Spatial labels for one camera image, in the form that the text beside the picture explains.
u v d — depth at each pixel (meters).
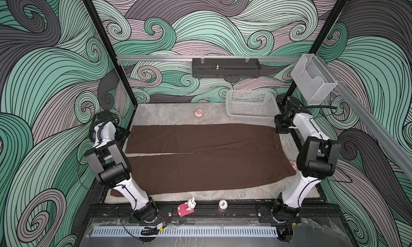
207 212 0.75
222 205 0.70
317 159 0.50
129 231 0.69
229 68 0.95
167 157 0.93
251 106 1.18
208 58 0.96
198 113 1.10
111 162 0.49
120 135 0.71
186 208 0.71
